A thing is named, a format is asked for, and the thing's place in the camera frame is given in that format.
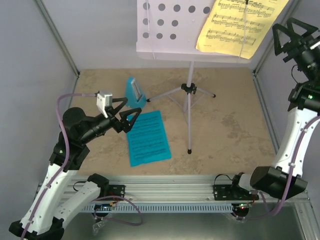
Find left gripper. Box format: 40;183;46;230
81;97;143;144

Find blue metronome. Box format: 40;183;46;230
125;77;147;109

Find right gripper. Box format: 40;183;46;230
272;17;320;84

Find blue music sheet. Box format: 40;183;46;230
126;110;172;167

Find yellow music sheet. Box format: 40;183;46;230
195;0;288;60

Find grey cable duct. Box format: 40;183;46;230
80;202;233;214

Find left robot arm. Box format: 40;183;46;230
9;97;142;240

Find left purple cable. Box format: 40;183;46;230
19;92;145;240

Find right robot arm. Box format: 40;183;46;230
229;17;320;200

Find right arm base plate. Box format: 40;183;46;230
213;184;259;201

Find white tripod music stand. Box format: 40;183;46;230
135;0;255;155

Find left aluminium frame post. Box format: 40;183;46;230
33;0;80;78

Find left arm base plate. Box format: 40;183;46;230
99;184;126;202

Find right aluminium frame post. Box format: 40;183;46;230
252;0;301;76

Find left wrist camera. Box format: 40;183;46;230
96;91;113;119

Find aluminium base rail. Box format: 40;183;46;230
33;174;311;204

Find aluminium frame post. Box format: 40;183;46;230
33;0;80;78
252;0;301;76

